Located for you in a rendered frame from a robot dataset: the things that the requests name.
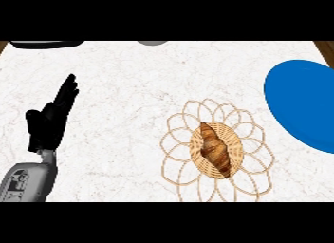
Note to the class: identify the black flat appliance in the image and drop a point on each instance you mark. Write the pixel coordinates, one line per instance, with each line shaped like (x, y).
(47, 43)

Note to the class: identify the blue plate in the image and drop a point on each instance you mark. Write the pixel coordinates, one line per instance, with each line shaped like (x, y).
(311, 104)

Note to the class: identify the grey round object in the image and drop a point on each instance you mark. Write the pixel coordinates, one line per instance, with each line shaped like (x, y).
(153, 42)

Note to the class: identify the brown croissant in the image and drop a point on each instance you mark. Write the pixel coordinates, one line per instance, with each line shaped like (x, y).
(216, 148)

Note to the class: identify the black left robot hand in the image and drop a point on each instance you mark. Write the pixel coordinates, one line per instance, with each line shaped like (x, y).
(51, 123)

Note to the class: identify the wicker flower-shaped placemat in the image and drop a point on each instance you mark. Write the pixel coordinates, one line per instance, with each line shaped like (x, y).
(193, 148)

